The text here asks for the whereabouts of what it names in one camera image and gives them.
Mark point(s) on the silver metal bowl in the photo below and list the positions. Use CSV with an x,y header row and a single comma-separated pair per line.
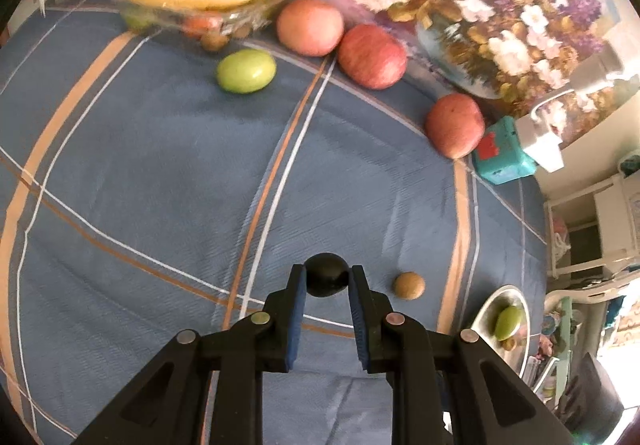
x,y
486,325

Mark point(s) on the brown longan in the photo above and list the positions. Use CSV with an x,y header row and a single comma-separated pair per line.
x,y
409,285
510,344
215,41
243,31

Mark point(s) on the pale pink apple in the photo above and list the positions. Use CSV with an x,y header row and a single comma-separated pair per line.
x,y
310,26

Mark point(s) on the small red fruit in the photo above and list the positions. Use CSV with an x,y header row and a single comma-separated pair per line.
x,y
202,23

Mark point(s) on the black plum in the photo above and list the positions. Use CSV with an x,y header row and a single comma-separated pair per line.
x,y
325,275

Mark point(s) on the large green jujube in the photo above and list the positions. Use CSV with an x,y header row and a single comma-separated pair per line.
x,y
507,321

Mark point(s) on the black chair back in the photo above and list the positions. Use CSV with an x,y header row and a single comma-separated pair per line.
x,y
592,395

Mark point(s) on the clear glass dish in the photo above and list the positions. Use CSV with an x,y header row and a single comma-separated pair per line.
x,y
235,20

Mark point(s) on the teal plastic box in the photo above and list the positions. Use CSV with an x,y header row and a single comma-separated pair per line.
x,y
500,160

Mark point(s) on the dark red apple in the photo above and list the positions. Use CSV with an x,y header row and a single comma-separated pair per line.
x,y
371,56

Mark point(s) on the large red apple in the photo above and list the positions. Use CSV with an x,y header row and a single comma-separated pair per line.
x,y
455,125

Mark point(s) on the white shelf frame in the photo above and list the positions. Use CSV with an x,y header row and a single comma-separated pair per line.
x,y
615,220

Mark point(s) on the white chair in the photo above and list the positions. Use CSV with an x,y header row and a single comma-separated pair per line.
x,y
590,292

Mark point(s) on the white power adapter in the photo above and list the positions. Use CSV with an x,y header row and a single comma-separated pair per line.
x,y
540,145

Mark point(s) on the blue plaid tablecloth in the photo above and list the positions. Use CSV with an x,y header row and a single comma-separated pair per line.
x,y
150,175

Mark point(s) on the small green fruit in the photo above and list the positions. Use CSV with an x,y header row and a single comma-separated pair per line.
x,y
135,20

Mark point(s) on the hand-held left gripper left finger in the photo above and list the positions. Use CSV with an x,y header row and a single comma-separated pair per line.
x,y
295,315

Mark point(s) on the green board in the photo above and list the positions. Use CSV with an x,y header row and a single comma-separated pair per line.
x,y
566,335

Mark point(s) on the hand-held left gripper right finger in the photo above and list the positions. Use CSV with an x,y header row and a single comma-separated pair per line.
x,y
361,320

